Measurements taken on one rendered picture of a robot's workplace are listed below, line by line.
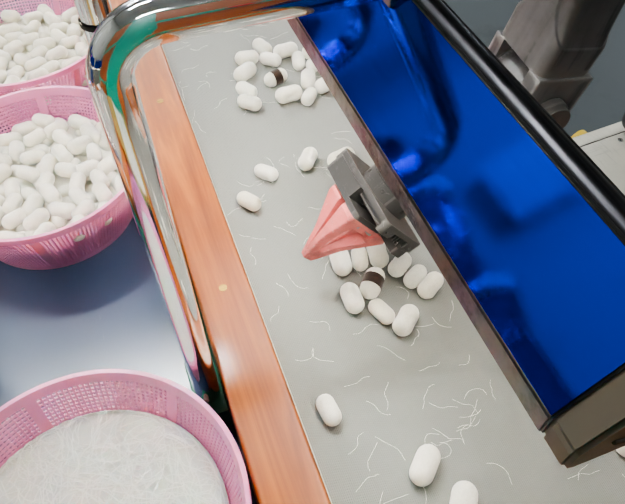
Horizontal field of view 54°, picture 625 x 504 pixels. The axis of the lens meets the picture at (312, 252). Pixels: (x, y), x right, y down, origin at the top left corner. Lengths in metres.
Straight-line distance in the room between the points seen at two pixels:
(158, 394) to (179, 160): 0.29
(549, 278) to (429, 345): 0.38
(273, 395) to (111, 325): 0.25
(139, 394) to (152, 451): 0.05
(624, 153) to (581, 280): 1.39
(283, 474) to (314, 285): 0.21
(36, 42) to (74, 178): 0.31
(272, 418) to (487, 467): 0.19
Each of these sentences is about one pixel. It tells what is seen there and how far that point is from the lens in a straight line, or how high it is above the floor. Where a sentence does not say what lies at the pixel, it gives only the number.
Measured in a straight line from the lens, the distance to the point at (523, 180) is 0.26.
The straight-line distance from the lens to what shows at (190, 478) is 0.58.
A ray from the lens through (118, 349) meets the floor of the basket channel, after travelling 0.72.
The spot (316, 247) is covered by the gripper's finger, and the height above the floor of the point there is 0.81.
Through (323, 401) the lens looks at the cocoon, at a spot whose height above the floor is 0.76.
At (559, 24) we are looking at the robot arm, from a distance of 0.52.
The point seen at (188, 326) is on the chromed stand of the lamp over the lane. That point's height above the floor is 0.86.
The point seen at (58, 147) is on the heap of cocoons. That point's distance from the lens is 0.85.
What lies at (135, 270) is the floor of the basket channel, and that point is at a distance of 0.77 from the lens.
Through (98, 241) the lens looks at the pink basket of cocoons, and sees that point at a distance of 0.78.
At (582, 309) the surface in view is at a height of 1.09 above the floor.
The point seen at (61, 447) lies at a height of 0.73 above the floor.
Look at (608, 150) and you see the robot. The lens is 1.62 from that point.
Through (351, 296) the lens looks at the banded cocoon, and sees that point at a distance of 0.62.
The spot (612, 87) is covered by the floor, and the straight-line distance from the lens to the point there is 2.34.
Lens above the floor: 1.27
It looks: 52 degrees down
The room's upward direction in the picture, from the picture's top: straight up
